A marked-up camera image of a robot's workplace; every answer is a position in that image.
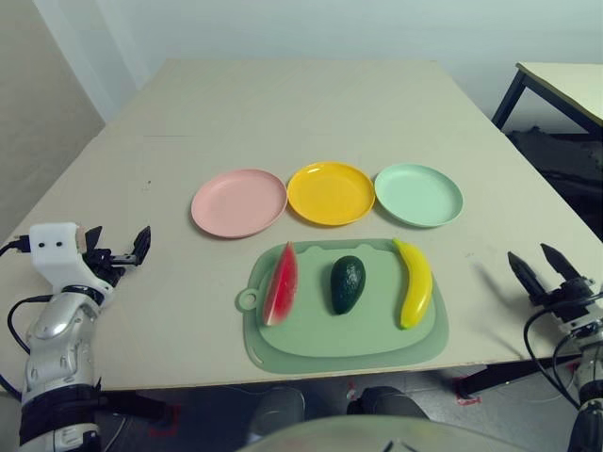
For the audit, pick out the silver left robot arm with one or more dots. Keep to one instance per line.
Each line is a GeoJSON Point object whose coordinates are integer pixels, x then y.
{"type": "Point", "coordinates": [59, 339]}

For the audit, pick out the grey robot right leg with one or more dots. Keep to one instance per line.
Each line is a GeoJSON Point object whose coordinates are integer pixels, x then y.
{"type": "Point", "coordinates": [386, 402]}

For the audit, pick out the grey robot leg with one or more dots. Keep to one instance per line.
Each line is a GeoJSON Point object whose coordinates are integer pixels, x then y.
{"type": "Point", "coordinates": [386, 402]}
{"type": "Point", "coordinates": [280, 409]}

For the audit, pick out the yellow banana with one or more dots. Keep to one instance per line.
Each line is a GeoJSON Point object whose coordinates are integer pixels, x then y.
{"type": "Point", "coordinates": [417, 282]}

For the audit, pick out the grey robot torso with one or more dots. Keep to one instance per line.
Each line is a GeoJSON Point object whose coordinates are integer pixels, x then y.
{"type": "Point", "coordinates": [377, 435]}

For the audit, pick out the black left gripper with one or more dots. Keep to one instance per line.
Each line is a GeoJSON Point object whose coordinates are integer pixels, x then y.
{"type": "Point", "coordinates": [110, 268]}

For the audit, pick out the yellow round plate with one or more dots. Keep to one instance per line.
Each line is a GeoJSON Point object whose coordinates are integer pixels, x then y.
{"type": "Point", "coordinates": [330, 195]}

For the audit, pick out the pink round plate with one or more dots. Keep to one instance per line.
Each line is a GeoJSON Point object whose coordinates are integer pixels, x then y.
{"type": "Point", "coordinates": [238, 205]}

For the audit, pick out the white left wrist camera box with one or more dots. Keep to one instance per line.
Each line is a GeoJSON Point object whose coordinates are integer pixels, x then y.
{"type": "Point", "coordinates": [54, 254]}

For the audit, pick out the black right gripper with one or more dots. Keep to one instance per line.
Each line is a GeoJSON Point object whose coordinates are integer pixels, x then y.
{"type": "Point", "coordinates": [575, 303]}

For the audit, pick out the dark green avocado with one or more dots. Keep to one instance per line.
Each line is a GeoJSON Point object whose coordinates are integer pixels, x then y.
{"type": "Point", "coordinates": [347, 285]}

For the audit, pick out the red watermelon slice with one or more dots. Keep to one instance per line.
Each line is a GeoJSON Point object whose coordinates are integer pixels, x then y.
{"type": "Point", "coordinates": [282, 287]}

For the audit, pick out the green silicone cutting mat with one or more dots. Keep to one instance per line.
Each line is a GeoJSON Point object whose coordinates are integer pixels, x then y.
{"type": "Point", "coordinates": [348, 336]}

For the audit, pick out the beige side table black legs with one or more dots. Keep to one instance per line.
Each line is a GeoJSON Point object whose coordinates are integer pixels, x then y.
{"type": "Point", "coordinates": [565, 85]}

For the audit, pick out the black floor mat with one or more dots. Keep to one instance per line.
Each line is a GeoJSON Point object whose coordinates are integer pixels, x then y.
{"type": "Point", "coordinates": [565, 160]}

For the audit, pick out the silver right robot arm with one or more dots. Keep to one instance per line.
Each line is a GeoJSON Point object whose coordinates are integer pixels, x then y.
{"type": "Point", "coordinates": [591, 386]}

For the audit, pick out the mint green round plate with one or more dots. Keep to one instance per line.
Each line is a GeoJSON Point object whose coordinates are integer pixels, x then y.
{"type": "Point", "coordinates": [417, 197]}

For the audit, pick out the grey robot left leg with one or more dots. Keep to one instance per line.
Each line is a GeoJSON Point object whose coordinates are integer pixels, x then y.
{"type": "Point", "coordinates": [280, 409]}

